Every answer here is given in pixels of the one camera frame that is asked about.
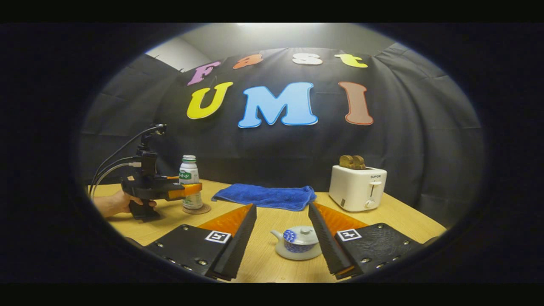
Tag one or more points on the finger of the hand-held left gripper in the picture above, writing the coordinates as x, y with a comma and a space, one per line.
170, 177
185, 191

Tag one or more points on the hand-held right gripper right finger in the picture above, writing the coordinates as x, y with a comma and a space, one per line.
325, 242

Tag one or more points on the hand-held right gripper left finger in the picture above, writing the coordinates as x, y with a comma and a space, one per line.
236, 246

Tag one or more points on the white water bottle green label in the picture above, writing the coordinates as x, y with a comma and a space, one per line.
189, 172

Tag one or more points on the round brown coaster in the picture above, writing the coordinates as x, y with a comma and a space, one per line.
204, 209

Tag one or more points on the white blue-patterned teacup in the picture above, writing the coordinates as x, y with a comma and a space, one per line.
297, 250

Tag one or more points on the blue towel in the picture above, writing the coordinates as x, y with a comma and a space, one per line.
265, 196

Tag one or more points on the white toaster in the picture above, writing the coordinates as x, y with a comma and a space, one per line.
357, 189

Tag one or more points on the toasted bread slice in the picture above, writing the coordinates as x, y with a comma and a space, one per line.
359, 162
346, 162

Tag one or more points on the black backdrop cloth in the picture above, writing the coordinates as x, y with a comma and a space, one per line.
403, 127

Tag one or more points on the ceiling light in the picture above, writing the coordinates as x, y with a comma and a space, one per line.
278, 24

